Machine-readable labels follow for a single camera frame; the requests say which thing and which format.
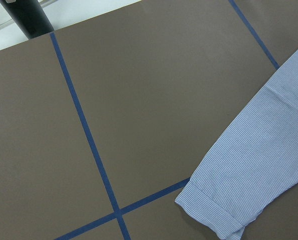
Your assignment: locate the light blue striped shirt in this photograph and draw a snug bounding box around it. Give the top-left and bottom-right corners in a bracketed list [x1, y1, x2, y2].
[175, 50, 298, 240]

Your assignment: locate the black water bottle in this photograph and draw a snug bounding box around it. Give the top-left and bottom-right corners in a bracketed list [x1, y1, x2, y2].
[0, 0, 54, 39]

